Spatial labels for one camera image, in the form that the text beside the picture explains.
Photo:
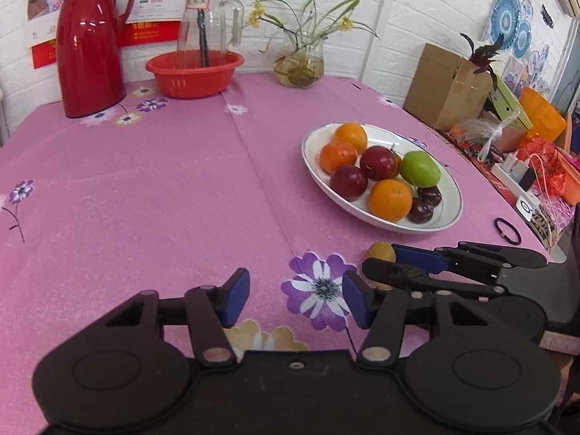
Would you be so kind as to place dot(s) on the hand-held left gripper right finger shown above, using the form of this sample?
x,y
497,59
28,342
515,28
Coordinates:
x,y
358,301

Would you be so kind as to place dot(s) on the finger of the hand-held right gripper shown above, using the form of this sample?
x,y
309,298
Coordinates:
x,y
414,256
398,275

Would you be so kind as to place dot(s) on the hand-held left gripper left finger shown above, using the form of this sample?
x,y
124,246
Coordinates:
x,y
236,299

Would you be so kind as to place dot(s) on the small yellow fruit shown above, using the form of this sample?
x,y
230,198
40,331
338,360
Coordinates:
x,y
379,252

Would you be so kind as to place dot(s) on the dark cherry with stem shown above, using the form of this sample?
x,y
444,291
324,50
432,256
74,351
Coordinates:
x,y
420,212

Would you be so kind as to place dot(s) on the large orange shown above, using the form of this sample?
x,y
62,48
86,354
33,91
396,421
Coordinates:
x,y
389,200

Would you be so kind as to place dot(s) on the dark purple plum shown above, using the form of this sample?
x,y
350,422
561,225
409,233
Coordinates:
x,y
430,195

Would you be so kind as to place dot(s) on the white plate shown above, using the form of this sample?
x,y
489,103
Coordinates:
x,y
448,190

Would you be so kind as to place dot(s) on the large green mango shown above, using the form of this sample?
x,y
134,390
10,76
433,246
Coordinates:
x,y
420,168

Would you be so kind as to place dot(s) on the small tangerine with stem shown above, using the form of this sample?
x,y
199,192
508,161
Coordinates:
x,y
398,163

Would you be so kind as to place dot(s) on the red plum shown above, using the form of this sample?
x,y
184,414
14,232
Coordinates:
x,y
348,182

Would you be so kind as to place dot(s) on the red apple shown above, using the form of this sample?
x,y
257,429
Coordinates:
x,y
377,163

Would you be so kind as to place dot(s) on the bumpy tangerine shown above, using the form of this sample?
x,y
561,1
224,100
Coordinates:
x,y
337,156

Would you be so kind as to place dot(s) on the smooth orange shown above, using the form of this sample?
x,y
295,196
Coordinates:
x,y
351,136

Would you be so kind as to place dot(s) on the white number card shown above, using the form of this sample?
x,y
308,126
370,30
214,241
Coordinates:
x,y
525,208

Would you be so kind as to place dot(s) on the white power strip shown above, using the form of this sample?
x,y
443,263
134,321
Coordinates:
x,y
503,173

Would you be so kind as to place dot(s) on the clear plastic bag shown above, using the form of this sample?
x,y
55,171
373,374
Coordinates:
x,y
475,129

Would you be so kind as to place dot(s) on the orange basket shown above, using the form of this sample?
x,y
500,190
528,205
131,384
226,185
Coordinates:
x,y
572,181

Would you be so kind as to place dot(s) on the pink floral tablecloth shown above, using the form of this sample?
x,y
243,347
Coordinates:
x,y
136,190

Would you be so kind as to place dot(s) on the pink box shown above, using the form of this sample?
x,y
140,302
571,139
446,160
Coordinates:
x,y
512,138

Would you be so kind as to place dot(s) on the red plastic bag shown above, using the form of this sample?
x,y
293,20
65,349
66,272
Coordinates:
x,y
546,154

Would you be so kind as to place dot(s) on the cardboard box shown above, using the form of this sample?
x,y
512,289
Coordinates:
x,y
444,86

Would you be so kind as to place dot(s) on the orange bag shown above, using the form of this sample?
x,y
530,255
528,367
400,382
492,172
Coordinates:
x,y
541,118

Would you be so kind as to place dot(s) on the purple leafed plant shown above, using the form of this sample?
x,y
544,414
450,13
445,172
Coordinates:
x,y
482,56

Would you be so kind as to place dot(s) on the glass vase with flowering plant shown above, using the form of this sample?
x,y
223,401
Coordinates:
x,y
299,72

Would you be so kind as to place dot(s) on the red plastic basin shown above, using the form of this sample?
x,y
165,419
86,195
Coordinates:
x,y
195,81

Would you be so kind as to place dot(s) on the black stirring stick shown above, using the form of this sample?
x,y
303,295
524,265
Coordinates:
x,y
203,40

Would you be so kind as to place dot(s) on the glass pitcher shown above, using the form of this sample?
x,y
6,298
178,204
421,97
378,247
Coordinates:
x,y
217,27

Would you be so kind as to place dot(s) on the red thermos jug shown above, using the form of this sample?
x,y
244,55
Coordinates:
x,y
88,54

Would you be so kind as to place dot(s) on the small blue wall fan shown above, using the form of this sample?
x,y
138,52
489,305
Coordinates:
x,y
522,38
525,9

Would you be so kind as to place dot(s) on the large blue wall fan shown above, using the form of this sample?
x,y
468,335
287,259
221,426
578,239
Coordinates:
x,y
504,18

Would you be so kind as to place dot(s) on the black wall fixture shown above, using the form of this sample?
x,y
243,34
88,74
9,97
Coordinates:
x,y
547,16

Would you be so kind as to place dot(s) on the wall poster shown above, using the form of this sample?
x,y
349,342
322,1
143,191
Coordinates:
x,y
154,9

